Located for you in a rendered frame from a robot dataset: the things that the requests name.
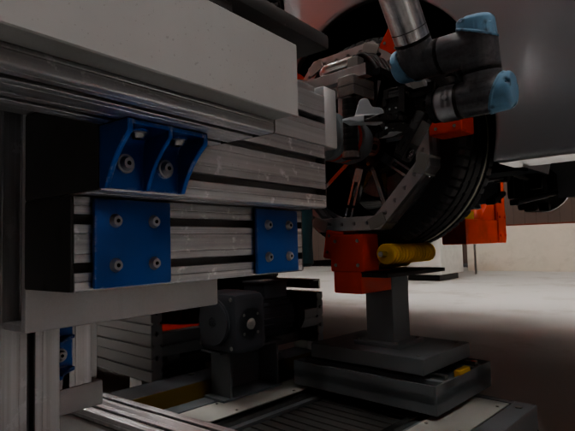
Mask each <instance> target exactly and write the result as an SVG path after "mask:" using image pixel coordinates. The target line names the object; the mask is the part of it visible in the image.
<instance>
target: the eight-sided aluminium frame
mask: <svg viewBox="0 0 575 431"><path fill-rule="evenodd" d="M379 47H380V44H379V43H378V42H376V41H374V40H372V41H370V42H368V43H363V44H361V45H359V46H356V47H353V48H351V49H349V50H344V51H342V52H339V53H337V54H334V55H332V56H327V57H325V58H323V59H318V60H317V61H315V62H313V64H312V65H311V66H310V67H309V68H308V72H307V74H306V75H305V78H304V80H314V79H316V78H319V77H320V75H319V73H320V70H321V69H322V68H323V67H324V66H325V65H327V64H329V63H332V62H335V61H338V60H340V59H343V58H346V57H349V56H352V55H356V54H357V53H359V52H366V53H375V54H377V55H378V56H379V57H381V58H383V59H384V60H385V61H386V62H387V64H388V65H389V61H390V57H391V55H392V54H390V53H388V52H387V51H385V50H382V49H380V48H379ZM389 68H390V69H391V66H390V65H389ZM428 82H431V80H429V79H424V80H421V81H419V82H415V81H414V82H411V83H406V84H405V85H406V86H408V87H411V88H412V89H416V88H419V87H423V86H427V85H428ZM440 168H441V157H440V141H439V139H438V138H434V137H431V136H430V130H428V132H427V133H426V134H425V136H424V139H423V141H422V143H421V144H420V146H419V147H418V150H417V152H416V162H415V163H414V165H413V166H412V167H411V169H410V170H409V171H408V173H407V174H406V176H405V177H404V178H403V179H402V181H401V182H400V184H399V185H398V186H397V187H396V188H395V189H394V191H393V192H392V193H391V195H390V196H389V197H388V199H387V200H386V202H385V203H384V204H383V206H382V207H381V208H380V209H379V210H378V211H377V213H376V214H375V215H368V216H355V217H343V218H332V216H331V215H330V214H329V213H328V212H327V211H326V209H312V226H313V227H314V228H315V229H316V230H317V231H318V232H319V233H326V232H327V230H331V231H370V230H377V231H383V230H388V229H392V228H393V227H394V225H395V224H396V223H398V220H399V219H400V218H401V217H402V216H403V215H404V213H405V212H406V211H407V209H408V208H409V207H410V206H411V204H412V203H413V202H414V200H415V199H416V198H417V197H418V195H419V194H420V193H421V191H422V190H423V189H424V188H425V187H426V186H427V185H428V183H429V182H430V181H431V179H432V178H433V177H435V176H436V173H437V172H438V170H439V169H440Z"/></svg>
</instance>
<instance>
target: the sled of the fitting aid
mask: <svg viewBox="0 0 575 431"><path fill-rule="evenodd" d="M293 369H294V384H299V385H302V386H306V387H313V388H316V389H320V390H324V391H328V392H332V393H339V394H342V395H346V396H349V397H354V398H357V399H363V400H368V401H371V402H375V403H379V404H385V405H389V406H393V407H397V408H401V409H404V410H411V411H415V412H418V413H423V414H426V415H430V416H440V415H441V414H443V413H445V412H447V411H448V410H451V409H452V408H453V407H455V406H457V405H458V404H461V403H463V402H464V401H466V400H467V399H469V398H471V397H473V396H474V395H476V394H478V393H480V392H481V391H483V390H484V389H486V388H488V387H490V386H491V369H490V361H487V360H481V359H475V358H468V357H467V358H464V359H462V360H460V361H458V362H456V363H452V364H450V365H448V366H446V367H444V368H442V369H438V370H437V371H435V372H432V373H430V374H428V375H425V376H421V375H412V374H408V373H402V372H398V371H393V370H387V369H379V368H373V367H369V366H364V365H359V364H354V363H345V362H340V361H335V360H330V359H325V358H320V357H313V356H312V355H311V353H310V356H307V357H302V358H299V359H295V360H294V361H293Z"/></svg>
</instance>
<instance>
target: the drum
mask: <svg viewBox="0 0 575 431"><path fill-rule="evenodd" d="M342 118H343V116H342V114H339V113H336V132H337V149H335V150H331V151H325V157H326V162H336V163H342V164H347V165H351V164H354V163H357V162H361V161H363V160H364V159H365V158H366V157H367V156H369V154H370V152H371V149H372V146H373V135H372V132H371V130H370V129H369V128H368V127H367V126H366V125H363V126H358V136H359V138H358V141H359V144H358V147H359V151H360V159H355V160H344V159H342V152H343V151H344V145H343V141H344V139H343V135H344V134H343V122H342Z"/></svg>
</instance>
